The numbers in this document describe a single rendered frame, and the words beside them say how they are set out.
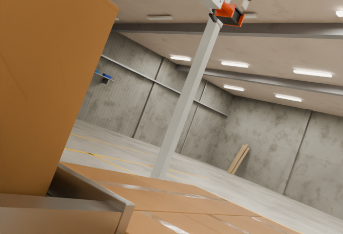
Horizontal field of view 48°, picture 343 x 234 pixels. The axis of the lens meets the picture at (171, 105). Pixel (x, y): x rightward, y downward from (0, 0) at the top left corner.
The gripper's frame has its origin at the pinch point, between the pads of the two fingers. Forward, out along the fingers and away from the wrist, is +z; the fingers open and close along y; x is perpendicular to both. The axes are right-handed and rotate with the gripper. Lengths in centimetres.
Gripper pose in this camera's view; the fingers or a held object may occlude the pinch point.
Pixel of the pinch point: (228, 4)
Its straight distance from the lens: 147.9
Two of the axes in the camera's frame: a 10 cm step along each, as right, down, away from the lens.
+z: -3.5, 9.3, -0.7
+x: 5.5, 2.7, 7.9
